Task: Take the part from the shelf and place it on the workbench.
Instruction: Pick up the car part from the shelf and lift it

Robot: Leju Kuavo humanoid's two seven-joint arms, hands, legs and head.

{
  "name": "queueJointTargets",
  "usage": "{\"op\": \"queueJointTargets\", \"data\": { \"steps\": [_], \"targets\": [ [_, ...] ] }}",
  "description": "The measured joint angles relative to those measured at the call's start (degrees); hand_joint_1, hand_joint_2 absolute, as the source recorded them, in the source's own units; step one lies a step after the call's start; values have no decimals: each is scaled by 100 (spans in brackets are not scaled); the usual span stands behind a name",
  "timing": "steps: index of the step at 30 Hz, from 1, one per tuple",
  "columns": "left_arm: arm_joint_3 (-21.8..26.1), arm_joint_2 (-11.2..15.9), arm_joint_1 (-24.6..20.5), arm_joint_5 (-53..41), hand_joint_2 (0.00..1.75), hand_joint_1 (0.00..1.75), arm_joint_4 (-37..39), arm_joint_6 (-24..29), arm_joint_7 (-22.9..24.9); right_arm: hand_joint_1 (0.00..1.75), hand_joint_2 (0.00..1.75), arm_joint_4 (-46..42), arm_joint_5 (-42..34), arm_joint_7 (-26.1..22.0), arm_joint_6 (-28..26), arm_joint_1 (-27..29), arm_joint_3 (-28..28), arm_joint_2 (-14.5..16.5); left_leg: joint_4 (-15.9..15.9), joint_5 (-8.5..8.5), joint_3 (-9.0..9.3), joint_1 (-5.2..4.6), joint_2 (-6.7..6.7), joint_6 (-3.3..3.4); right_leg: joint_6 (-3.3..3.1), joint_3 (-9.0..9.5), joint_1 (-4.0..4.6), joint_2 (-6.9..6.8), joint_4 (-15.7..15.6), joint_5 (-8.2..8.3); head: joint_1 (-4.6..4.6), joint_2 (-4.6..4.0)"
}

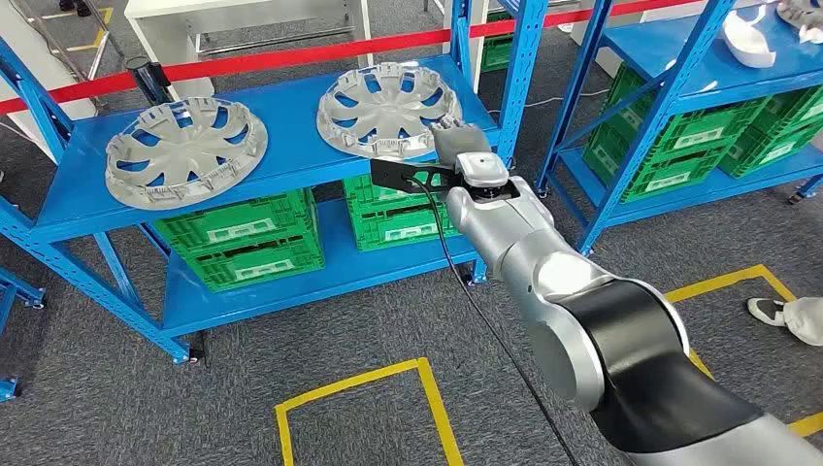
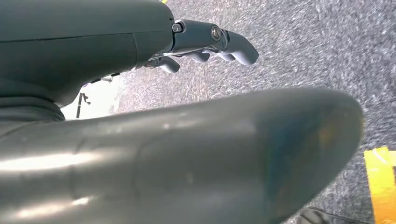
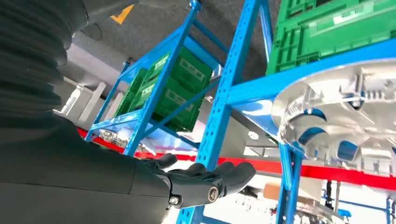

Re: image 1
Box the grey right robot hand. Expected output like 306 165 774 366
429 116 493 175

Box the grey plastic wheel cover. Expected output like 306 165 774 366
104 96 270 212
315 61 463 161

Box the blue metal shelf rack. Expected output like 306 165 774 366
0 266 47 403
0 0 551 367
537 0 823 257

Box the white moulded part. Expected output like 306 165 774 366
719 9 779 70

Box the grey moulded part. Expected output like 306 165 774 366
774 0 823 45

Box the red barrier belt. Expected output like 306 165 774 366
0 0 702 117

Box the white cabinet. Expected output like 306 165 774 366
0 0 98 162

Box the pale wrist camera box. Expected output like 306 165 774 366
454 151 510 189

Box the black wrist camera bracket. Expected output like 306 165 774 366
369 158 464 195

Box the black camera cable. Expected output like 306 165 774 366
399 172 583 466

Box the black belt stanchion post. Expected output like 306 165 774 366
125 56 174 108

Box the metal tube frame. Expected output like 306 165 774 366
9 0 126 111

